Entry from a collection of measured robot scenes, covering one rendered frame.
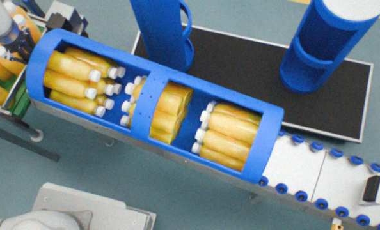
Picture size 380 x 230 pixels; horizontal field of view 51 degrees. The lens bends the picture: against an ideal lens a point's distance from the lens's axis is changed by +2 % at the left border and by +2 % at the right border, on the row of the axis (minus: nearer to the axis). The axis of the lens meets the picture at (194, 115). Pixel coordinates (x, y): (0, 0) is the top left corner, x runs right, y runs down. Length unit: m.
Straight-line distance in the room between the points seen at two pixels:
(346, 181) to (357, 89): 1.09
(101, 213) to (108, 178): 1.13
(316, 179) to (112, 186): 1.37
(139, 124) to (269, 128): 0.43
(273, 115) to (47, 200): 0.82
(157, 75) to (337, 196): 0.81
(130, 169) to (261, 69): 1.04
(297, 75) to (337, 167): 1.03
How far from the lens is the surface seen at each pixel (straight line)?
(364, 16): 1.74
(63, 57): 1.47
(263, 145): 1.25
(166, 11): 1.79
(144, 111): 1.30
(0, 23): 1.25
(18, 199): 2.71
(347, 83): 2.60
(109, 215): 1.41
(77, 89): 1.46
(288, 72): 2.52
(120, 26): 2.86
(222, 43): 2.57
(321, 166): 1.60
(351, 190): 1.62
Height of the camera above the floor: 2.44
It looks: 74 degrees down
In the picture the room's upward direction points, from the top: 6 degrees counter-clockwise
